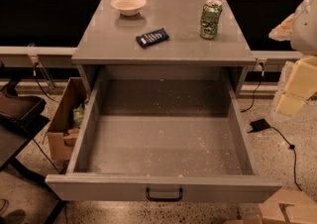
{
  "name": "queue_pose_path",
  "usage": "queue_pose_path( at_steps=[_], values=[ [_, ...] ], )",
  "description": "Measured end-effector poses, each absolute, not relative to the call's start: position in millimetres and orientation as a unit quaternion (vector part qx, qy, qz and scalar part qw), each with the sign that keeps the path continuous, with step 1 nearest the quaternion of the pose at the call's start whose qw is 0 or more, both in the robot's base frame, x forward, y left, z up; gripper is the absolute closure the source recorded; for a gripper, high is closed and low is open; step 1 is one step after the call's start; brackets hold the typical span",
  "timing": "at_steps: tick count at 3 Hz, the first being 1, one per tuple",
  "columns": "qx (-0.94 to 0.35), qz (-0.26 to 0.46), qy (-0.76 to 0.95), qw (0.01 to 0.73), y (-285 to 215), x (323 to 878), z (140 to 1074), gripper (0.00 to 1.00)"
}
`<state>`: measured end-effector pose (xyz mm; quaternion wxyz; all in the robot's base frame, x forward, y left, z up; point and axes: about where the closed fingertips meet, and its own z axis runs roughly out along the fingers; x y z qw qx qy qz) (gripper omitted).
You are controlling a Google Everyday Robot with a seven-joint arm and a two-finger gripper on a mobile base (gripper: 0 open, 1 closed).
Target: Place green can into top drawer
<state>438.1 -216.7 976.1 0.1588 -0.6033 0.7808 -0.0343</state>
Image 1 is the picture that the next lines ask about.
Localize black drawer handle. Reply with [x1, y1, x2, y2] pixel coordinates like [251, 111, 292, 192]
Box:
[146, 187, 183, 202]

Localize black cable left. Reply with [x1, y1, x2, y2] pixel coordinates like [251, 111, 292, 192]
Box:
[32, 62, 60, 104]

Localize green chip bag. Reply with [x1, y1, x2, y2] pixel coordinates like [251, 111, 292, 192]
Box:
[72, 103, 84, 128]

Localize white paper bowl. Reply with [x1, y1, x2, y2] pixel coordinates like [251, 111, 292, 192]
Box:
[111, 0, 147, 16]

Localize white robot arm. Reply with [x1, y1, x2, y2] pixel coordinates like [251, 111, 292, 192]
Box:
[268, 0, 317, 121]

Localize black floor cable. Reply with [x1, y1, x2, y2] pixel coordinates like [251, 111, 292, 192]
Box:
[269, 126, 303, 192]

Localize grey cabinet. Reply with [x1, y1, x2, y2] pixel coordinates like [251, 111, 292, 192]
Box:
[72, 0, 255, 92]

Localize black power adapter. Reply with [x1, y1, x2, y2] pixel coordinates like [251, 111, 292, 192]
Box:
[250, 119, 270, 133]

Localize open grey top drawer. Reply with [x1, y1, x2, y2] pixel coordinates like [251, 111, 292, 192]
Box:
[47, 66, 281, 203]

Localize crushed green soda can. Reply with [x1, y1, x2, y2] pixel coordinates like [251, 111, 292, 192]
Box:
[200, 0, 223, 40]

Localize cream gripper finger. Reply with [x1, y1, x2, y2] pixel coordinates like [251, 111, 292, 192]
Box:
[275, 56, 317, 117]
[268, 14, 294, 42]

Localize black chair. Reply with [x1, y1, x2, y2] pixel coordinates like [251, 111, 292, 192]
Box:
[0, 75, 66, 224]

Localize cardboard box left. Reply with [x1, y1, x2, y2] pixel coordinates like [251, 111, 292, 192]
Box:
[48, 77, 86, 161]

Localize black cable right wall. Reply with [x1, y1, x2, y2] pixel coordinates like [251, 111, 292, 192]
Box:
[240, 62, 265, 114]

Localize dark blue snack packet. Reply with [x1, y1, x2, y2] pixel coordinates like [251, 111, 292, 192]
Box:
[136, 28, 169, 48]

